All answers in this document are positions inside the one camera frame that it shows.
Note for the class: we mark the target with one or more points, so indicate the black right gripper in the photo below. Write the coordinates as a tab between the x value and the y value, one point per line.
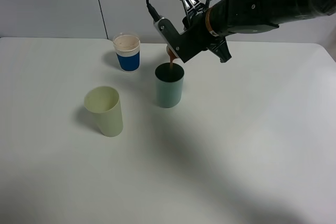
197	20

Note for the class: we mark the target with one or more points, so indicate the clear drink bottle pink label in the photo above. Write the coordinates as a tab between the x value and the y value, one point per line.
171	55

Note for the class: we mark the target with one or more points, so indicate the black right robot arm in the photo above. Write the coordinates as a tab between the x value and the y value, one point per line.
229	17

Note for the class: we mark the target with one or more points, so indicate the teal plastic cup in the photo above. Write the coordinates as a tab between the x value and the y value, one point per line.
169	84

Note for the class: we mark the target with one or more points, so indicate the blue paper cup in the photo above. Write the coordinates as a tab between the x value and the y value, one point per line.
127	48

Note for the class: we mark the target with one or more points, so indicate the pale green plastic cup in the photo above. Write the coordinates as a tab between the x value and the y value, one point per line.
105	106

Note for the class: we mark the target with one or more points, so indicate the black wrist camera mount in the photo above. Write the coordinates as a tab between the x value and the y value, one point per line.
185	45

